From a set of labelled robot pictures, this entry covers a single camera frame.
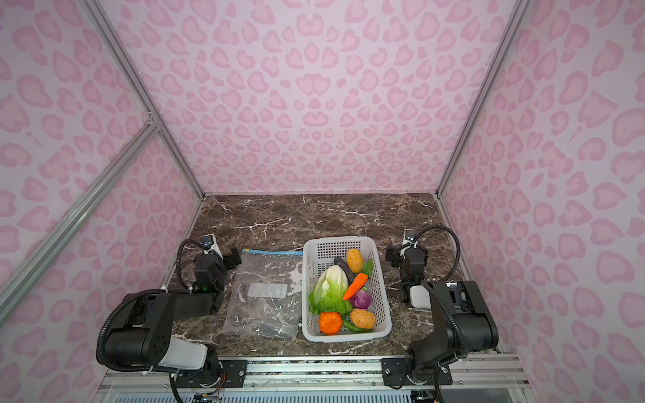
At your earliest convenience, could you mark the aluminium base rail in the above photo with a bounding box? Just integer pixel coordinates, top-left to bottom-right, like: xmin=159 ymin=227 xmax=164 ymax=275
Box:
xmin=94 ymin=354 xmax=536 ymax=402

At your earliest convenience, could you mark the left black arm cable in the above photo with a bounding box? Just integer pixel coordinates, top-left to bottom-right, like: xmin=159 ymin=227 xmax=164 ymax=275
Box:
xmin=175 ymin=238 xmax=208 ymax=292

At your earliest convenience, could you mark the dark purple toy eggplant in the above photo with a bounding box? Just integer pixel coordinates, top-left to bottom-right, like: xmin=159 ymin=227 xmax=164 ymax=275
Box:
xmin=334 ymin=257 xmax=356 ymax=285

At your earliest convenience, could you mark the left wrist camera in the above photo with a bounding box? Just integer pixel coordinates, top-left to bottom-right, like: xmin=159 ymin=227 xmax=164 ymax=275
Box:
xmin=200 ymin=233 xmax=223 ymax=259

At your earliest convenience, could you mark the orange toy tomato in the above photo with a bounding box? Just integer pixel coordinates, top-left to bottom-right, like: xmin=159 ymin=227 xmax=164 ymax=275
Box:
xmin=318 ymin=312 xmax=344 ymax=336

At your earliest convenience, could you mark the purple toy onion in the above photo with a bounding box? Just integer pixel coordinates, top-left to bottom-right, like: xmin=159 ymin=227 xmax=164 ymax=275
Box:
xmin=350 ymin=289 xmax=372 ymax=310

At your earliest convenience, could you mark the brown toy potato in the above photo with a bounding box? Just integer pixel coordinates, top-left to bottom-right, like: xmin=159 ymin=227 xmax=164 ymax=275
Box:
xmin=350 ymin=309 xmax=376 ymax=330

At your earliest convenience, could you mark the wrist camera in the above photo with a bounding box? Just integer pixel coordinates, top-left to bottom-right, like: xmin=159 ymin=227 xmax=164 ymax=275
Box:
xmin=200 ymin=233 xmax=223 ymax=259
xmin=403 ymin=228 xmax=417 ymax=245

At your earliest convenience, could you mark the yellow toy potato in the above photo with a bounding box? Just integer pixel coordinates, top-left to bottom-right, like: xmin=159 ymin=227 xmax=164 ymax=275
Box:
xmin=345 ymin=249 xmax=364 ymax=274

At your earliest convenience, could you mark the aluminium frame strut left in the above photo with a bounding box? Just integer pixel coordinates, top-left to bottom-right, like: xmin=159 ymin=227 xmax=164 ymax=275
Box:
xmin=1 ymin=119 xmax=158 ymax=323

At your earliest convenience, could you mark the white plastic basket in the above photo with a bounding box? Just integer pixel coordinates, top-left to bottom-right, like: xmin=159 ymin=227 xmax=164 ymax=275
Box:
xmin=302 ymin=236 xmax=392 ymax=343

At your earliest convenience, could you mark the clear zip top bag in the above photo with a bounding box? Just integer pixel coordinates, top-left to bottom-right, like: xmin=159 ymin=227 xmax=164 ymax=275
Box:
xmin=222 ymin=250 xmax=302 ymax=340

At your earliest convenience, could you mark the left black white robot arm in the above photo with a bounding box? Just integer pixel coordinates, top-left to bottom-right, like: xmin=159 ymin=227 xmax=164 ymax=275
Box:
xmin=96 ymin=248 xmax=241 ymax=383

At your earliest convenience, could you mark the orange toy carrot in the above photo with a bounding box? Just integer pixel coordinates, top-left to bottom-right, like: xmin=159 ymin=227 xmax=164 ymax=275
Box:
xmin=343 ymin=273 xmax=369 ymax=301

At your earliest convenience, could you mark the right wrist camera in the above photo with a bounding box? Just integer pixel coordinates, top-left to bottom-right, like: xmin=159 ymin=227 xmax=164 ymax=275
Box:
xmin=403 ymin=228 xmax=417 ymax=245

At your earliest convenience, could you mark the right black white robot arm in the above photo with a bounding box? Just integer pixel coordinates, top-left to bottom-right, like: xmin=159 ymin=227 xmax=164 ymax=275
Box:
xmin=381 ymin=243 xmax=499 ymax=390

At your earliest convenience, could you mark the green toy pepper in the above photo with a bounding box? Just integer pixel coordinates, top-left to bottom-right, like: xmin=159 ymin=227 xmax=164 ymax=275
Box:
xmin=343 ymin=320 xmax=371 ymax=333

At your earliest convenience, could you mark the green white toy cabbage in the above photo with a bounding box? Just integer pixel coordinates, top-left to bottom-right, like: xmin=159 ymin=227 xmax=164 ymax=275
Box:
xmin=308 ymin=265 xmax=352 ymax=317

